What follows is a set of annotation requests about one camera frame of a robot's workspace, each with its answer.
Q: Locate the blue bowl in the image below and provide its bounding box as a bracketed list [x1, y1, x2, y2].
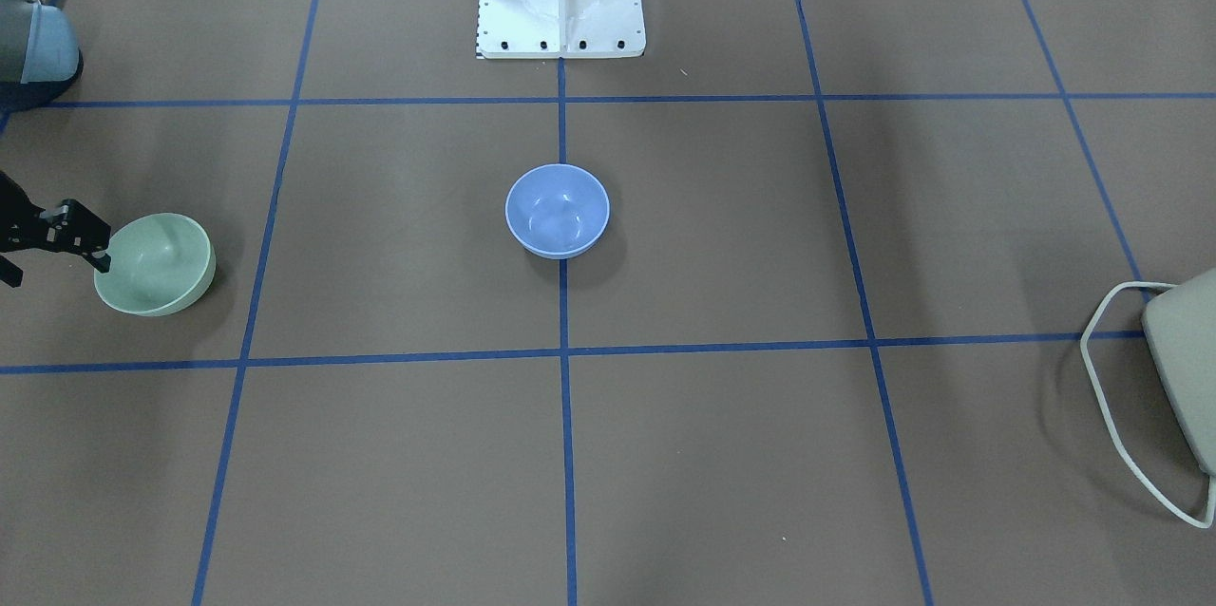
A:
[503, 163, 612, 260]

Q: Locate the chrome and cream toaster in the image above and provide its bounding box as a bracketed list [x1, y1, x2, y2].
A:
[1142, 270, 1215, 475]

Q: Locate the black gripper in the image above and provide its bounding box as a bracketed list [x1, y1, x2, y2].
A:
[1, 172, 109, 288]

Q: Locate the green bowl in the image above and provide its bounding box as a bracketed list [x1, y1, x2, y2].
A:
[94, 213, 218, 318]

